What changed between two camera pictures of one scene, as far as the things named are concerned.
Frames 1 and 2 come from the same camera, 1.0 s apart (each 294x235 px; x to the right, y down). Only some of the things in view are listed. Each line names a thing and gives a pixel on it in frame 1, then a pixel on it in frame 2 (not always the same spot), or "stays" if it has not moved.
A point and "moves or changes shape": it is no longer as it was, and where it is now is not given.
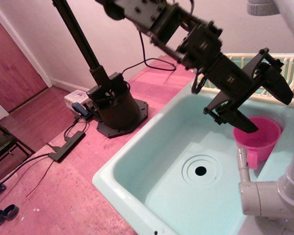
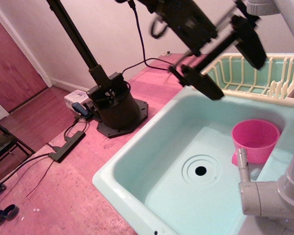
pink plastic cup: (259, 144) moves or changes shape
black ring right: (10, 212) stays
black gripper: (240, 83) -> (189, 22)
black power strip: (61, 152) stays
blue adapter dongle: (78, 107) stays
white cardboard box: (77, 96) stays
